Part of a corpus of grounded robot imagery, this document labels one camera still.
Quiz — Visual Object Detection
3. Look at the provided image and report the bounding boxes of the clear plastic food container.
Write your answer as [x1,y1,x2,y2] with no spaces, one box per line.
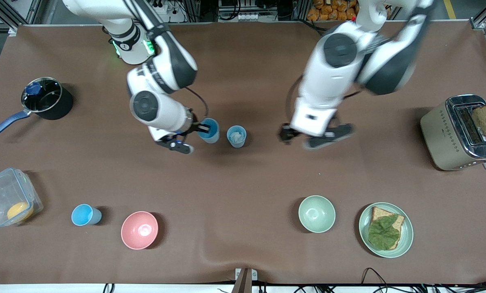
[0,167,44,227]

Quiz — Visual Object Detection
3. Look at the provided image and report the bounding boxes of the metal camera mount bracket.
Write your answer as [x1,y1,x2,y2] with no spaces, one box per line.
[234,268,258,293]

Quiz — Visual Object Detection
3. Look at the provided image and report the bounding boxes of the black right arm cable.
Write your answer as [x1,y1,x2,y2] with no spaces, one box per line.
[184,86,209,119]

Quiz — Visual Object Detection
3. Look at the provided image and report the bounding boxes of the pink bowl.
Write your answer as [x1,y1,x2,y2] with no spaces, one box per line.
[121,211,159,250]

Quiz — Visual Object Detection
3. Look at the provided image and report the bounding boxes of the pale green bowl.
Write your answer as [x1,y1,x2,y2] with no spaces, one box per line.
[298,195,336,234]

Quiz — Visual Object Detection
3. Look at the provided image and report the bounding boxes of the beige and chrome toaster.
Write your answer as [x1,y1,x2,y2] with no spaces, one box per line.
[420,94,486,171]

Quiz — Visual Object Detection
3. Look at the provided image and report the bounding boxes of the black saucepan with blue handle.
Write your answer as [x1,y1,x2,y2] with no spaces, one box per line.
[0,77,74,140]

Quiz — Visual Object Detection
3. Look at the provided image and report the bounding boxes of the orange packaged snacks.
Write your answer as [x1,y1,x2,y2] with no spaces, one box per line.
[307,0,360,22]

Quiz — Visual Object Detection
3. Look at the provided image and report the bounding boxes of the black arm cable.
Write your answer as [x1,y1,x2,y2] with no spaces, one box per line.
[286,77,305,122]
[184,86,209,119]

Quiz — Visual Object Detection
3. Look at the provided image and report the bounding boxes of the blue plastic cup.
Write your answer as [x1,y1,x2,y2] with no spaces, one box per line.
[71,204,103,226]
[227,125,247,149]
[197,118,220,144]

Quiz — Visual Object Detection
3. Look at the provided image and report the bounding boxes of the white power strip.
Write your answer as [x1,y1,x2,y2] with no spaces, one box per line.
[238,12,267,22]

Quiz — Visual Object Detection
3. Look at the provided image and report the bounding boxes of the glass lid with blue knob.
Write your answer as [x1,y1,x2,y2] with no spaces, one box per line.
[21,77,63,114]

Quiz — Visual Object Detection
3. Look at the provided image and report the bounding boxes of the green lettuce leaf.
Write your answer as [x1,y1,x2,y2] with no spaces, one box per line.
[368,215,401,251]

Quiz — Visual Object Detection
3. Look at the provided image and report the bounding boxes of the black looped cable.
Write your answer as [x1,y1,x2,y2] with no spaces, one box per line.
[360,267,392,286]

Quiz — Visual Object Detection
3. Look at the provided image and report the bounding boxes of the pale green round plate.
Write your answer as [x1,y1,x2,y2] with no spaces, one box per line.
[359,202,414,258]

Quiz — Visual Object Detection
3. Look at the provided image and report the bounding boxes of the orange round fruit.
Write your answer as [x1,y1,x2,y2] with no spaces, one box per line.
[7,202,35,222]

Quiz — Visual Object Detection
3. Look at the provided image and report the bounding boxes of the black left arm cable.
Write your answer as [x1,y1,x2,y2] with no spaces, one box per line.
[286,77,305,122]

